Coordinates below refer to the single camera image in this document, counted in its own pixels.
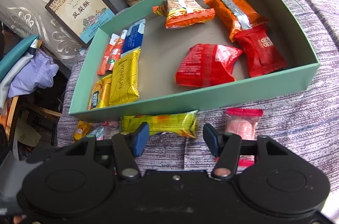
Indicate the green cardboard box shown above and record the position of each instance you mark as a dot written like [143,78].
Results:
[185,100]

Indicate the orange yellow noodle snack packet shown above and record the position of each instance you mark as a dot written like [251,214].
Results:
[182,14]

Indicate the brown framed pastry box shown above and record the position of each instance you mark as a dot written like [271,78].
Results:
[79,12]

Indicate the small red snack packet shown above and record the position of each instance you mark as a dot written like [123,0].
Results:
[261,57]

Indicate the yellow cracker packet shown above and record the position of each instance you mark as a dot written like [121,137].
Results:
[99,94]

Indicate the wooden chair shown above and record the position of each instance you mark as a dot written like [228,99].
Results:
[13,118]

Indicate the blue white snack packet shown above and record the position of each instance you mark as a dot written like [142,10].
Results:
[133,37]

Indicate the pink candy packet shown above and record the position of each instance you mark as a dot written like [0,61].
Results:
[242,127]

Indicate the yellow wavy-line packet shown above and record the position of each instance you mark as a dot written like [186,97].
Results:
[124,81]

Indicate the orange white sachet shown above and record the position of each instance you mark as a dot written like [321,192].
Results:
[124,41]
[110,59]

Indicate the small yellow candy packet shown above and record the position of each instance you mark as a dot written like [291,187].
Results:
[82,131]

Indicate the white cloth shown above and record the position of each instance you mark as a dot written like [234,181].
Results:
[5,91]

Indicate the lilac cloth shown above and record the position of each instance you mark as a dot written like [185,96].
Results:
[34,73]

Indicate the long yellow-green snack packet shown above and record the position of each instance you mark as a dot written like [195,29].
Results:
[169,122]

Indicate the orange packet with silver seal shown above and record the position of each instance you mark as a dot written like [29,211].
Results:
[225,9]

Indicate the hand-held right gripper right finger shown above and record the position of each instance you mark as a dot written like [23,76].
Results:
[212,139]

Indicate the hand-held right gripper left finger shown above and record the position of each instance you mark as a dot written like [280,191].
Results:
[140,138]

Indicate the pink blue cartoon packet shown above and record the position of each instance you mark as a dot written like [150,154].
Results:
[106,130]

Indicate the large red snack packet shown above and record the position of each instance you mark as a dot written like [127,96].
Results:
[206,67]

